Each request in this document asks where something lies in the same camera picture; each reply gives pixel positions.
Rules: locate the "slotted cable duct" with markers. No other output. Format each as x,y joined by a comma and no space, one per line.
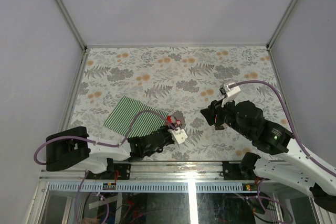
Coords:
124,187

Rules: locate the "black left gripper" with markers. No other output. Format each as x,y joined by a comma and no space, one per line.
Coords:
165,129

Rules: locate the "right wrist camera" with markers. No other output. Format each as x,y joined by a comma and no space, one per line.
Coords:
229,91

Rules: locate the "aluminium front rail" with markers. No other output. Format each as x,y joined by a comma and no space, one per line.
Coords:
167,172

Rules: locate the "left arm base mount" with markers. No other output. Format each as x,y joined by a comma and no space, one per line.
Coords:
115,171

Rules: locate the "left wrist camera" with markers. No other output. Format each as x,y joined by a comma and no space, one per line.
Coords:
179,135

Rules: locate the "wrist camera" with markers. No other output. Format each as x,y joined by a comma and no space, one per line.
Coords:
229,91
179,135

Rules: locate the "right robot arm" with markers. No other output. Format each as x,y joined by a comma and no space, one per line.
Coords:
273,139

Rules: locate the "red keyring fob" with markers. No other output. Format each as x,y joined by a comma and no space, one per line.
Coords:
174,121

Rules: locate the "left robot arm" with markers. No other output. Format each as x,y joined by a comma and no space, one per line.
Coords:
75,148

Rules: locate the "green striped cloth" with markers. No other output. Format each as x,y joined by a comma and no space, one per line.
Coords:
130,113

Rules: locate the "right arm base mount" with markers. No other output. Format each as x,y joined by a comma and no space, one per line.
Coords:
231,171

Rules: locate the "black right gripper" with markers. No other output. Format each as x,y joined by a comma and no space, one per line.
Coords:
209,113

